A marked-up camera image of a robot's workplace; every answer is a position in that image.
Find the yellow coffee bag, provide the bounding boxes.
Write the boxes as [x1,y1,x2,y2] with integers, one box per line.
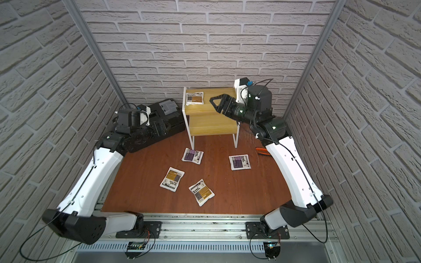
[189,179,215,207]
[185,92,204,106]
[160,167,185,192]

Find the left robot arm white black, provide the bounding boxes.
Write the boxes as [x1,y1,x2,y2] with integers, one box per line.
[42,100,177,244]

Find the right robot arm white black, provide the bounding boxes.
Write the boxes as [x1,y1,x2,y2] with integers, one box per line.
[209,85,333,233]

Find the purple coffee bag left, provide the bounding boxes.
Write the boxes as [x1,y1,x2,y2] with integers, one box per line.
[182,148,204,165]

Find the purple coffee bag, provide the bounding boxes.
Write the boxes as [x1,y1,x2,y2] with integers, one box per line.
[229,155,251,171]
[182,148,204,165]

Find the purple coffee bag right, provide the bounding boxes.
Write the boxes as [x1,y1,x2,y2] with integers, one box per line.
[229,155,251,171]

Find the black plastic toolbox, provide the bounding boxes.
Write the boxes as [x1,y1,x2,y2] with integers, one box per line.
[105,99,185,155]

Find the left controller board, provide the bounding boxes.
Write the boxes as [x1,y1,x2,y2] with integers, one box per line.
[125,242,148,259]

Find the controller board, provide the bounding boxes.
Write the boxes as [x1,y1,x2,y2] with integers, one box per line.
[125,242,148,259]
[263,242,281,260]

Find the right controller board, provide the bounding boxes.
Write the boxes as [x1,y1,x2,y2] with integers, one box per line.
[263,242,281,260]

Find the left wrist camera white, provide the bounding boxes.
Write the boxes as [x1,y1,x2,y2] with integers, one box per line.
[139,110,150,126]

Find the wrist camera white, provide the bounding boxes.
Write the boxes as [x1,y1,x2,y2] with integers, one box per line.
[234,77,254,105]
[139,110,150,126]

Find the white frame wooden shelf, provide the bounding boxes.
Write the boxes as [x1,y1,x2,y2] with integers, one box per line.
[182,87,240,149]

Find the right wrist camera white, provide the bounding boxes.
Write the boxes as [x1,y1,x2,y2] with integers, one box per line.
[234,77,254,105]

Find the orange handled pliers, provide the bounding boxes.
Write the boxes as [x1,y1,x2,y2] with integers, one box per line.
[255,147,271,156]

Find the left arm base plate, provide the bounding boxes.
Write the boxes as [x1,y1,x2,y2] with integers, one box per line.
[116,221,162,239]

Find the aluminium rail frame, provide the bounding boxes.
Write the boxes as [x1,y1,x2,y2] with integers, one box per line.
[74,214,339,256]

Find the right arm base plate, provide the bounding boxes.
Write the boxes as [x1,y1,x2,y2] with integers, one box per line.
[245,221,290,240]

